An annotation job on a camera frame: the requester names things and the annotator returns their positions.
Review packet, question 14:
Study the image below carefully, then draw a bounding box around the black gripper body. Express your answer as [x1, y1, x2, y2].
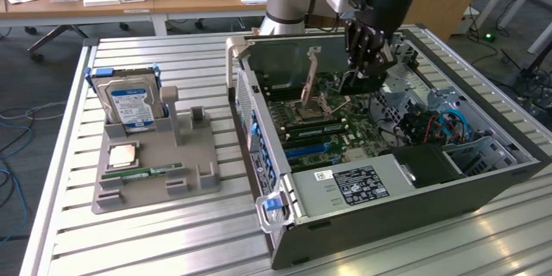
[353, 0, 417, 39]

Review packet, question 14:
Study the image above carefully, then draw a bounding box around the graphics card with metal bracket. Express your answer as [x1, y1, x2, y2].
[298, 46, 389, 109]

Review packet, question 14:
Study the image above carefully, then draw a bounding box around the silver drive cage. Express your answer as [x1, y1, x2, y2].
[368, 38, 469, 147]

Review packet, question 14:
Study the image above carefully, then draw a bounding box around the open metal socket cover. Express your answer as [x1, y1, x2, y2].
[318, 93, 353, 115]

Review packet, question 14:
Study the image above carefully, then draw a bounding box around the white box red button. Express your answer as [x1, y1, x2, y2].
[460, 6, 482, 36]

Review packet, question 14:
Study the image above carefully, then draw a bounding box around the green motherboard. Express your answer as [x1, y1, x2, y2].
[253, 72, 397, 173]

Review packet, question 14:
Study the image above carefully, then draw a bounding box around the CPU socket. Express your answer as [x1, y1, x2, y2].
[290, 98, 328, 125]

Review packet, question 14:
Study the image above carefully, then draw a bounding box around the RAM stick with white label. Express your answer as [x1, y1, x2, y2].
[284, 123, 345, 140]

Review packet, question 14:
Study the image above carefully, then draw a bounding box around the silver chipset heatsink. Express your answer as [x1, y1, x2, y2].
[344, 149, 368, 162]

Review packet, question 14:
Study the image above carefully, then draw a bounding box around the blue expansion slot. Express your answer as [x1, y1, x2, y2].
[284, 142, 328, 160]

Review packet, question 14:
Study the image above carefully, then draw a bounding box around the silver disk bay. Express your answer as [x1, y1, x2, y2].
[441, 135, 518, 176]

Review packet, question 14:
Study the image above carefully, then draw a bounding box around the grey power supply unit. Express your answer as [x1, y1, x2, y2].
[290, 154, 418, 219]

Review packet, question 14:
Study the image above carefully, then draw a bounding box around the blue case release latch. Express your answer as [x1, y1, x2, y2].
[261, 198, 281, 214]

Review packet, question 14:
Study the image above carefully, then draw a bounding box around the open black PC case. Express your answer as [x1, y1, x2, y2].
[224, 23, 552, 270]

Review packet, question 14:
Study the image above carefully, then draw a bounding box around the hard disk with blue carrier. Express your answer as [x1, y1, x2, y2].
[84, 67, 162, 134]

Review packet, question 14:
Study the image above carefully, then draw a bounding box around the grey parts rack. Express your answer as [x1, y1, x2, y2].
[89, 85, 224, 216]

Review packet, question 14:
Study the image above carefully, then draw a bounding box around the white flat box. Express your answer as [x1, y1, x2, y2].
[81, 0, 121, 8]

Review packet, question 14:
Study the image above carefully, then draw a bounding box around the green RAM stick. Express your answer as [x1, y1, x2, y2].
[101, 163, 184, 180]

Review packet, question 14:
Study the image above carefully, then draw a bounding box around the CPU with copper lid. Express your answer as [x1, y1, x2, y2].
[106, 145, 136, 169]

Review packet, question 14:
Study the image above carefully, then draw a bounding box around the black chair base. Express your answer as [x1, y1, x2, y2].
[25, 23, 89, 62]

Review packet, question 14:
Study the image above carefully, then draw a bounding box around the blue data wire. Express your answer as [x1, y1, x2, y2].
[438, 107, 472, 144]

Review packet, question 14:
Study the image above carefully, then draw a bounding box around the white table frame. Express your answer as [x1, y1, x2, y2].
[469, 0, 552, 54]

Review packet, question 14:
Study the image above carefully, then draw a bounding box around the wooden desk white frame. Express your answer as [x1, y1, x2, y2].
[0, 0, 156, 36]
[152, 0, 389, 36]

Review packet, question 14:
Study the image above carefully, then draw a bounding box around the blue floor cable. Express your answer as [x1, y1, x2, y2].
[0, 120, 34, 243]

